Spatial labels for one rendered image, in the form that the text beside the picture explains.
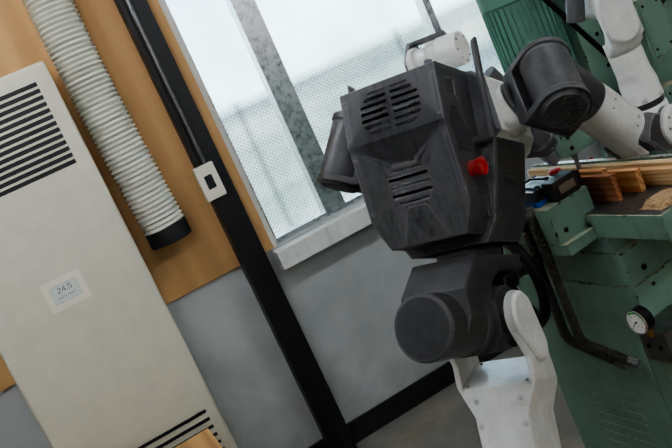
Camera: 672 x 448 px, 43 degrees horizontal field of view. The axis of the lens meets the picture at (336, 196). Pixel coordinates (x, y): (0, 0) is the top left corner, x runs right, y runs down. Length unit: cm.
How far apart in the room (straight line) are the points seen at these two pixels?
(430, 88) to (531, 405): 58
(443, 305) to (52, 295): 173
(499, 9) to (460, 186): 81
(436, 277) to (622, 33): 57
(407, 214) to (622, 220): 68
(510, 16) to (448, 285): 89
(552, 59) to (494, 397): 60
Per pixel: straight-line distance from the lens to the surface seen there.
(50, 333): 290
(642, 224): 199
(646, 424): 240
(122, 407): 297
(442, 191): 144
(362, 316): 344
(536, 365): 157
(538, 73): 151
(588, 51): 226
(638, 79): 171
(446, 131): 142
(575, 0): 168
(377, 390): 353
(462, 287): 142
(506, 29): 216
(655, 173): 212
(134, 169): 297
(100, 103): 298
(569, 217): 207
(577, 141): 225
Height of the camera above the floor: 155
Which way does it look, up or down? 11 degrees down
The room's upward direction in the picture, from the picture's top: 24 degrees counter-clockwise
